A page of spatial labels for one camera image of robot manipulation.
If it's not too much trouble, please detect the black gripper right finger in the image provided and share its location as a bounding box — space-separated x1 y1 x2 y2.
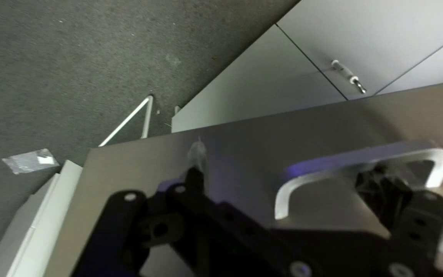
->
353 163 443 277

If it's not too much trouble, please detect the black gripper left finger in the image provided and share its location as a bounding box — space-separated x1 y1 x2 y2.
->
69 137 295 277

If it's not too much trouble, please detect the silver drawer handle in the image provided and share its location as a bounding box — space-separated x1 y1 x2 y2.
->
272 140 443 221

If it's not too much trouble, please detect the beige drawer with label holder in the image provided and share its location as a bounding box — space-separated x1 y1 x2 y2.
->
46 78 443 277

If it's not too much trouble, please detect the white stand pole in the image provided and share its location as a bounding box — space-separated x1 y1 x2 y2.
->
96 93 155 149

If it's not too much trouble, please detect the white paper scrap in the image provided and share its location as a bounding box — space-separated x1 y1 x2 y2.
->
1 147 61 175

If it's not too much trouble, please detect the small silver cabinet handle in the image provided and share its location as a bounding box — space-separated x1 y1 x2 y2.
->
329 58 369 95

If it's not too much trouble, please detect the white pedestal cabinet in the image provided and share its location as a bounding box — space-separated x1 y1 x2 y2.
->
170 0 443 133

